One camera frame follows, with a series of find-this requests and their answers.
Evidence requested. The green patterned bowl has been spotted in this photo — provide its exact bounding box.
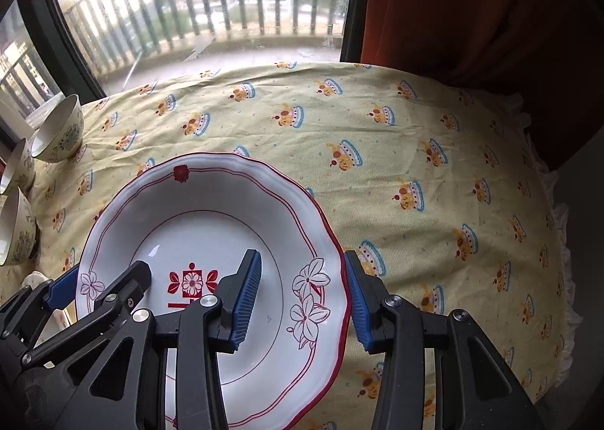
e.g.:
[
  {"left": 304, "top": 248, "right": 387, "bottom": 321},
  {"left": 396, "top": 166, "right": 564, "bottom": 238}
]
[
  {"left": 0, "top": 139, "right": 36, "bottom": 195},
  {"left": 0, "top": 188, "right": 38, "bottom": 267},
  {"left": 30, "top": 94, "right": 84, "bottom": 163}
]

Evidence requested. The red trimmed white plate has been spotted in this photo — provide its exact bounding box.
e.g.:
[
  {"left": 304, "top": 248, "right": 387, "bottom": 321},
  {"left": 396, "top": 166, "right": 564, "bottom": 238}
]
[{"left": 75, "top": 153, "right": 349, "bottom": 429}]

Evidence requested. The yellow patterned tablecloth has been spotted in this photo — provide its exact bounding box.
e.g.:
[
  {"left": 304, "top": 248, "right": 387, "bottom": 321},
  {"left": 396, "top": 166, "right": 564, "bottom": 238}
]
[{"left": 1, "top": 62, "right": 573, "bottom": 429}]

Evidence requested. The balcony railing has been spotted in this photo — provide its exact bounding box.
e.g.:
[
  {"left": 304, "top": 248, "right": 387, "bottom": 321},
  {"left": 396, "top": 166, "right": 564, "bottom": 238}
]
[{"left": 56, "top": 0, "right": 349, "bottom": 95}]

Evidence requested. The red orange curtain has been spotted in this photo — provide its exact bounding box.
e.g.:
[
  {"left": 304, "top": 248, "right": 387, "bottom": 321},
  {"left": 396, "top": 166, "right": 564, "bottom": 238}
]
[{"left": 361, "top": 0, "right": 570, "bottom": 85}]

